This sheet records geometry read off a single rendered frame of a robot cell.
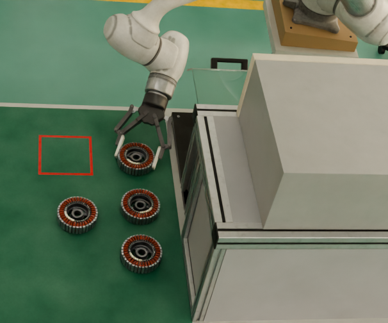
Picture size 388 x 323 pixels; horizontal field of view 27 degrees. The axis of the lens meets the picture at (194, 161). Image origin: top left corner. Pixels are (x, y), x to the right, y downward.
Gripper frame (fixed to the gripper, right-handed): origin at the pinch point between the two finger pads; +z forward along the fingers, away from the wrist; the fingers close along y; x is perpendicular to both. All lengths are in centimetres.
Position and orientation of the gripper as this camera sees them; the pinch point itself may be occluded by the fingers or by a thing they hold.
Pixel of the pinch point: (136, 157)
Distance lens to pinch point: 243.5
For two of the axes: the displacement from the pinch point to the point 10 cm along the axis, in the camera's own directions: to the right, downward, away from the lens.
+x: 0.1, -2.4, -9.7
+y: -9.5, -2.9, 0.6
